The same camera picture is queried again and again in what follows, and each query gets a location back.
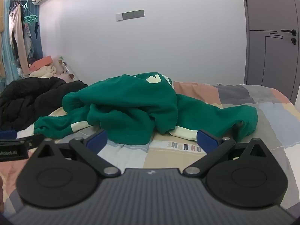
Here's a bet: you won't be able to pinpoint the green peg hanger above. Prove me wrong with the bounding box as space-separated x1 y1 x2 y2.
23 0 39 25

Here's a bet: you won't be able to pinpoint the pile of cream soft things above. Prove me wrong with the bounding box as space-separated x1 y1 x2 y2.
28 56 75 83

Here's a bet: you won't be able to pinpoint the grey wall panel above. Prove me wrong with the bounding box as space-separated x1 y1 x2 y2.
122 10 145 20

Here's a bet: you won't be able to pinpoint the patchwork bed sheet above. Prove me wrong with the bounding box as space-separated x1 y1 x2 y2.
0 82 300 216

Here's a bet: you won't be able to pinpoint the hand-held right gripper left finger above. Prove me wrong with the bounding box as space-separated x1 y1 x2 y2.
35 129 122 177

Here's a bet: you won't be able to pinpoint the grey door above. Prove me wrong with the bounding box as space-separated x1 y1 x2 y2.
240 0 300 106

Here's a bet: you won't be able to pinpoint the green zip hoodie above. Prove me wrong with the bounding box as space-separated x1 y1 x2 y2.
34 73 259 146

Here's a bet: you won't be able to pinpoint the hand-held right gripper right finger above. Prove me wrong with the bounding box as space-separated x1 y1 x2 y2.
183 129 269 177

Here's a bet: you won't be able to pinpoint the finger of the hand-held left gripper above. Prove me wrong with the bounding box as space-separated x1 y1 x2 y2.
0 131 45 149

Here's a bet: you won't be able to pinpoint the dark blue curtain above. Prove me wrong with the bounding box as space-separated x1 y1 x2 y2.
21 2 44 61

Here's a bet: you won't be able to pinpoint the black padded jacket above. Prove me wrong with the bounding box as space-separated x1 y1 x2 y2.
0 76 89 132

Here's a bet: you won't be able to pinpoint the pink box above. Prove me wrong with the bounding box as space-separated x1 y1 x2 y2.
29 56 54 72

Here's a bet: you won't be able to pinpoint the hanging clothes on rack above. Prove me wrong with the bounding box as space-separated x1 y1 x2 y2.
0 0 19 92

